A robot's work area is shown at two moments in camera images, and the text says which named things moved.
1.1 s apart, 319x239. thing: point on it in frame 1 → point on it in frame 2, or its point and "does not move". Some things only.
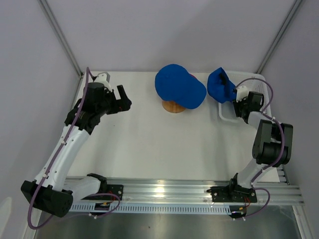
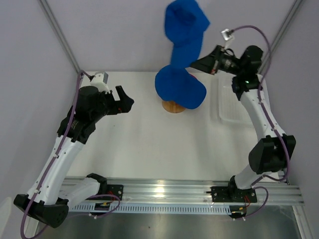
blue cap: [174, 83] does not move
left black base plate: [114, 188] does not move
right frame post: [279, 36] does not move
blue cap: [220, 87] → [185, 23]
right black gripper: [236, 104] → [209, 64]
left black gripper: [120, 105] does not move
